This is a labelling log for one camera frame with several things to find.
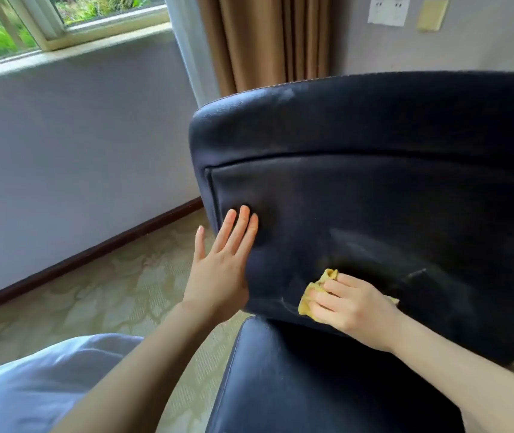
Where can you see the yellow cleaning cloth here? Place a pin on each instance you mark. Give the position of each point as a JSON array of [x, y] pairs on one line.
[[304, 304]]

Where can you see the brown curtain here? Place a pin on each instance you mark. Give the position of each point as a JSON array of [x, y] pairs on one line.
[[261, 40]]

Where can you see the person's left hand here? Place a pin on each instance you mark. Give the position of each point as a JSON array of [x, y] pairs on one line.
[[218, 279]]

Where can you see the person's right forearm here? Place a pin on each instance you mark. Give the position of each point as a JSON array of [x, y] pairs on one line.
[[473, 383]]

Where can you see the large white socket plate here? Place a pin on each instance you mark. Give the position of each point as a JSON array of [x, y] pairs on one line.
[[388, 11]]

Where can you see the window with cream frame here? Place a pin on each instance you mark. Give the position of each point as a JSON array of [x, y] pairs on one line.
[[58, 22]]

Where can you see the person's right hand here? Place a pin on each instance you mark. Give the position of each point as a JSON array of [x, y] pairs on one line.
[[360, 311]]

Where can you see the person's left forearm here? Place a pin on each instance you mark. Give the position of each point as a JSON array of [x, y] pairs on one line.
[[140, 374]]

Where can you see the black leather chair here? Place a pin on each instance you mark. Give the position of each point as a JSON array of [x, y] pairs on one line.
[[374, 175]]

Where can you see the yellow switch plate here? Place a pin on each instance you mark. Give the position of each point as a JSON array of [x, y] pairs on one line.
[[433, 15]]

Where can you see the dark wooden baseboard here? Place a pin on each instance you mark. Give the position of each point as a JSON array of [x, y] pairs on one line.
[[81, 256]]

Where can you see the white bed sheet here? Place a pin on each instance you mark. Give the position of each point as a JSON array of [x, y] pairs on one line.
[[36, 383]]

